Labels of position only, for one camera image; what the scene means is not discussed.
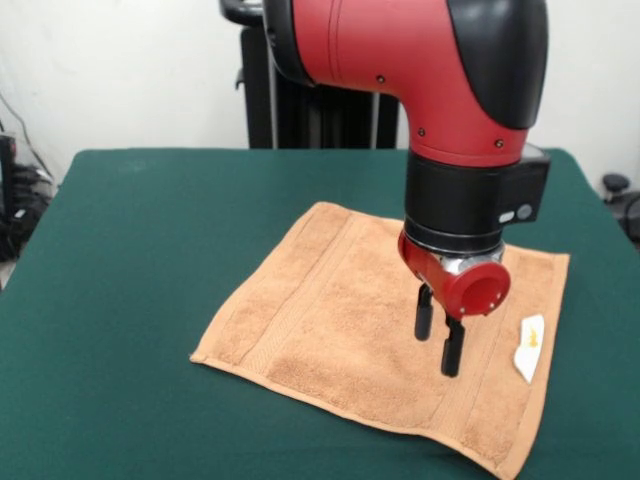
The dark wheeled stand foot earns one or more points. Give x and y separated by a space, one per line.
616 182

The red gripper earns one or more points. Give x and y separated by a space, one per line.
475 290

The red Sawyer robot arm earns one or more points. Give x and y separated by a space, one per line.
450 100

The dark green table cloth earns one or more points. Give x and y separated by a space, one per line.
125 250

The tan terry towel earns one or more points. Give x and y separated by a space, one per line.
325 310

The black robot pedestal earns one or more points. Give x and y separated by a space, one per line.
300 115

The black equipment pile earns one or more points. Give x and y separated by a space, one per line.
20 225

